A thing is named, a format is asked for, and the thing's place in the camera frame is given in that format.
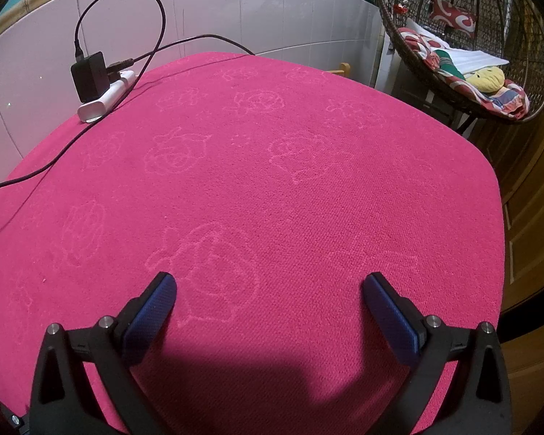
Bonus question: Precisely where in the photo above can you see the wooden cabinet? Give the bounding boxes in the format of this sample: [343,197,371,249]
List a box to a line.
[476,113,544,435]

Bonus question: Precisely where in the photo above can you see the black plugged power adapter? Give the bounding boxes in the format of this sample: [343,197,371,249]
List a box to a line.
[70,51,112,103]

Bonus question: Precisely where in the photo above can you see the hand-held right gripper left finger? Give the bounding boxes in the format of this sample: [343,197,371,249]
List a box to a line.
[29,272,178,435]

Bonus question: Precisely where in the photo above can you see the yellow plush toy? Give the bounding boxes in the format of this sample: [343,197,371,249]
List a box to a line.
[466,66,505,94]

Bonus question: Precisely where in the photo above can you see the black short plug cable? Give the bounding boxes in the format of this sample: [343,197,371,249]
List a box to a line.
[108,34,257,73]

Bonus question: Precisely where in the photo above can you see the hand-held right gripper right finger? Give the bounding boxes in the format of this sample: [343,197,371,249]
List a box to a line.
[362,272,513,435]

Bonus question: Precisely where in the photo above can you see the black long looped cable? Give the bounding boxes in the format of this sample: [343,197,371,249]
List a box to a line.
[0,0,166,236]

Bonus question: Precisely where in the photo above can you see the white paper sheet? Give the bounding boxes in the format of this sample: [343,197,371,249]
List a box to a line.
[444,45,511,73]

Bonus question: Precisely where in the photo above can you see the wicker hanging chair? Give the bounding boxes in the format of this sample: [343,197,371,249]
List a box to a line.
[375,0,544,123]

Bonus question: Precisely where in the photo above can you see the patterned seat cushion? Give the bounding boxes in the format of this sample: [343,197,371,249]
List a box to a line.
[396,27,530,119]

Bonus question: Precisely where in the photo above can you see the red white patterned pillow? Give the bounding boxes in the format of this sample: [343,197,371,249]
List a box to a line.
[428,0,478,39]

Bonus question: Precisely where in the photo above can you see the pink patterned tablecloth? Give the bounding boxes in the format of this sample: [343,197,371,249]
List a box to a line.
[0,52,508,435]

